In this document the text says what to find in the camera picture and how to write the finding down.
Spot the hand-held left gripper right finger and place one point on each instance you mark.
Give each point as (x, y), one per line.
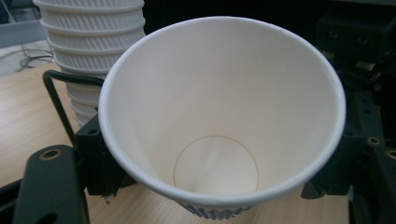
(339, 171)

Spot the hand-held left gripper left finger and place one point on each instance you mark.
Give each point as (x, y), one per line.
(96, 161)

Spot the blue and white paper cup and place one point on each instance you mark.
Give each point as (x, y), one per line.
(218, 93)

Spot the stack of white paper cups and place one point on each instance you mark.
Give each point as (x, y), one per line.
(90, 40)

